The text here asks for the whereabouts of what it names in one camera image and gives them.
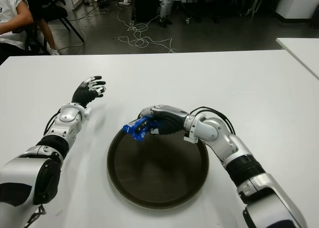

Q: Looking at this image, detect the right robot hand black silver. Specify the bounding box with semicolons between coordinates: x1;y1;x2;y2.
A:
138;105;189;136

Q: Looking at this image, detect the person in white t-shirt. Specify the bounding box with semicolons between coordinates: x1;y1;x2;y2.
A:
0;0;61;57

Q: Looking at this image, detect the blue Oreo cookie package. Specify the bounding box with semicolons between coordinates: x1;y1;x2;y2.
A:
122;115;160;142

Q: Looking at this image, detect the white side table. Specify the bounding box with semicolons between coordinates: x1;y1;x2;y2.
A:
275;37;319;80

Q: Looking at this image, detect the black office chair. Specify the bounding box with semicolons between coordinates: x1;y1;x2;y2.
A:
24;0;85;55

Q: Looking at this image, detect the left robot hand black silver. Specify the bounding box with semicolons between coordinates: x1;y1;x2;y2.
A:
71;75;108;108

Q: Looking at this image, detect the black cabinet on wheels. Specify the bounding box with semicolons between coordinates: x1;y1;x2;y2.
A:
133;0;160;24

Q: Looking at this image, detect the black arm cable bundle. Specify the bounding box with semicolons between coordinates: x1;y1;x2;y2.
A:
190;106;236;134
43;108;62;137

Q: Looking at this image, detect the round dark brown tray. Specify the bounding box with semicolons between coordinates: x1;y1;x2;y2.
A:
107;123;209;210

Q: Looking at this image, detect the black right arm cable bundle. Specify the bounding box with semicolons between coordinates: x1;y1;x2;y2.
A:
190;106;236;134

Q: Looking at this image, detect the black left arm cable bundle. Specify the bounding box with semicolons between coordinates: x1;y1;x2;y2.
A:
43;108;62;137

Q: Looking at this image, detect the white cabinet black base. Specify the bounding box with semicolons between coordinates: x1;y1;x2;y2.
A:
275;0;319;22

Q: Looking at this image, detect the humanoid robot legs silver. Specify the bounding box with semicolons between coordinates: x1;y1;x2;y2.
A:
158;0;175;27

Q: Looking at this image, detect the white cable on floor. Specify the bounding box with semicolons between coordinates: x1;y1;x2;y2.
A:
117;2;176;54

